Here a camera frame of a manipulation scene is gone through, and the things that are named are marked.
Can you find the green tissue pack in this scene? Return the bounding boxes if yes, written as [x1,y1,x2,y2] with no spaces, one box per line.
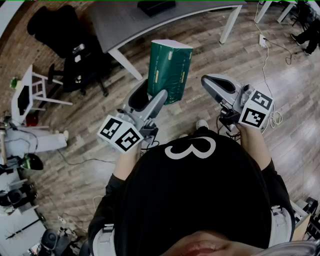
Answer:
[146,39,194,105]

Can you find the grey table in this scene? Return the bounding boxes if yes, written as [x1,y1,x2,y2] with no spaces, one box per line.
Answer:
[87,0,247,81]

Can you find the grey shoulder strap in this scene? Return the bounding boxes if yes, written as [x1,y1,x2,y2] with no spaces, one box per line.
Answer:
[92,223,116,256]
[269,205,296,248]

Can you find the small white side table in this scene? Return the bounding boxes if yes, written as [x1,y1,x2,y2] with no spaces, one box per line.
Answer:
[10,64,74,126]

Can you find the white wooden rack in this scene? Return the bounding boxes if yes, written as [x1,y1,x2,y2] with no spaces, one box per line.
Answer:
[290,196,320,242]

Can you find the person's left forearm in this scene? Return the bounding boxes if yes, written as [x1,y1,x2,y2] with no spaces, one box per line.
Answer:
[113,143,143,181]

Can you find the person's face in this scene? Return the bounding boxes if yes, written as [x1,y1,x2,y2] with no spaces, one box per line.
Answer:
[161,229,266,256]

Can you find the white cable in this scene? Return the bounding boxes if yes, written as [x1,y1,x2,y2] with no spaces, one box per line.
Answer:
[253,1,284,131]

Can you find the black and green helmet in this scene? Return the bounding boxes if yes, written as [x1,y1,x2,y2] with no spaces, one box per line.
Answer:
[20,153,45,172]

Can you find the thin black floor cable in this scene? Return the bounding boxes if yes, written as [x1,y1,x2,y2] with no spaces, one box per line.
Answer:
[264,37,295,66]

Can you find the person's black printed shirt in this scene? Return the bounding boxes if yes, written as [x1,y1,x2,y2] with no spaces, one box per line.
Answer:
[87,128,296,256]

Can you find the black office chair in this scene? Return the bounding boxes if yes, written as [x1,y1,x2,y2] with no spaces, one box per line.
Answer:
[26,4,110,98]

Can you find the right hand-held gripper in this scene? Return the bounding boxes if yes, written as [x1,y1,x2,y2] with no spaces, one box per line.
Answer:
[200,73,274,131]

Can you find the person's white shoe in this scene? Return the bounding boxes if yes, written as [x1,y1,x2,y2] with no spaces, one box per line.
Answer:
[195,119,210,131]

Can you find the white table legs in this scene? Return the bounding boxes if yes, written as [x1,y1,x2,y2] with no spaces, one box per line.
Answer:
[254,0,299,25]

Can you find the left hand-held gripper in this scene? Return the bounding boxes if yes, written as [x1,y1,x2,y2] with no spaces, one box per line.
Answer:
[97,78,169,153]

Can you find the black flat screen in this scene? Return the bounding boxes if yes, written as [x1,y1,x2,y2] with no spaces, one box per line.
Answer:
[16,85,31,116]

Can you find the person's right forearm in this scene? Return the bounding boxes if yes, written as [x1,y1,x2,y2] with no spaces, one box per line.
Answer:
[235,123,273,171]

